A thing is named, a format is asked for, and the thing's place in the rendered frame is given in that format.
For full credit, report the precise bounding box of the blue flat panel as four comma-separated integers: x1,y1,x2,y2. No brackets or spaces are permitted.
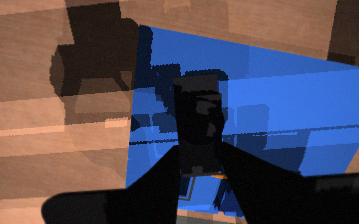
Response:
125,24,359,219

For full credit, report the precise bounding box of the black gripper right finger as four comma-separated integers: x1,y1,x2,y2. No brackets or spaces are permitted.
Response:
222,142,359,224

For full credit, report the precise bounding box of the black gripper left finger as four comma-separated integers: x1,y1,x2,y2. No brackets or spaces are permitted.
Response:
41,145,181,224

